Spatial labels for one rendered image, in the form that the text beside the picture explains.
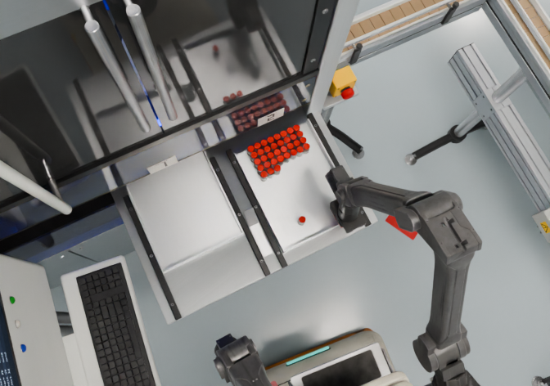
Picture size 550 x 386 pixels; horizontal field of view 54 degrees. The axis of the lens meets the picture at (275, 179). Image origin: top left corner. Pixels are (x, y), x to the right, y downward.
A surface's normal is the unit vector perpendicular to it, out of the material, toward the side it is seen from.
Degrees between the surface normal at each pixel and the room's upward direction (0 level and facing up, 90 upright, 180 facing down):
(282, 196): 0
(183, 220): 0
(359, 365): 0
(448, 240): 13
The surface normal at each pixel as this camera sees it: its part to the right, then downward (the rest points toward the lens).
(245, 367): -0.15, -0.80
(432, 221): 0.01, -0.46
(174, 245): 0.04, -0.25
